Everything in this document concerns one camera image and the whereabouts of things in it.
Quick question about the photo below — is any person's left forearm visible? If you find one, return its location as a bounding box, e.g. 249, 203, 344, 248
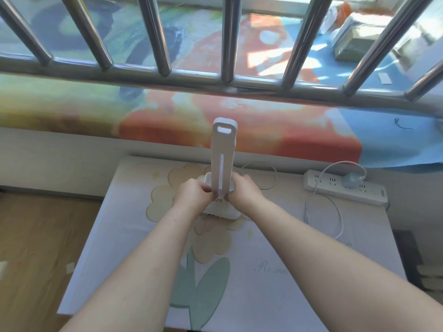
59, 201, 205, 332

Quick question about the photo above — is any thin white lamp cable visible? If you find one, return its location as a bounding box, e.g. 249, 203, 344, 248
238, 162, 278, 190

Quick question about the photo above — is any colourful painted bed sheet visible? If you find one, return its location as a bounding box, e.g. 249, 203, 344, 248
0, 0, 364, 163

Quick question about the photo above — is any grey plug adapter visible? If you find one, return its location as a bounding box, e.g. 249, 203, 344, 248
342, 173, 364, 190

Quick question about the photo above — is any white power strip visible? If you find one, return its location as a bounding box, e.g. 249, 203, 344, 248
303, 169, 389, 207

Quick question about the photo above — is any white plastic bag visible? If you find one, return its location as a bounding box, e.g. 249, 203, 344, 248
320, 6, 340, 36

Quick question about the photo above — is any person's right hand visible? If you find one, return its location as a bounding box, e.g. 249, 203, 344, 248
227, 173, 266, 218

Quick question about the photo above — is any white wrapped olive package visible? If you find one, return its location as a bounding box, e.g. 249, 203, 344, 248
332, 12, 393, 62

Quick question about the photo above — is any blue bed sheet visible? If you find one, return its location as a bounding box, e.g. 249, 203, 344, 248
305, 17, 443, 170

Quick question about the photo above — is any white charger cable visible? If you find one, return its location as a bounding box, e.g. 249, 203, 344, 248
304, 161, 368, 241

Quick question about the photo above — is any person's left hand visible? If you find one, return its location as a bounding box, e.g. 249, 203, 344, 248
172, 178, 217, 217

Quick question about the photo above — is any flower print table cloth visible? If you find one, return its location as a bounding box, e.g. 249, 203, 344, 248
57, 155, 407, 332

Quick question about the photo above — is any white bed frame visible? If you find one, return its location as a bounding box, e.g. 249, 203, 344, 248
0, 127, 443, 208

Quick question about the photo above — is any white desk lamp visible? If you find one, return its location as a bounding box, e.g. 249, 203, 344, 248
202, 117, 243, 221

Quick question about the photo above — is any person's right forearm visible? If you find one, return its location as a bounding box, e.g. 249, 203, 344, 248
242, 200, 443, 332

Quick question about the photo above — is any silver metal bed rail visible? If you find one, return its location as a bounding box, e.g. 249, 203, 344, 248
0, 0, 443, 118

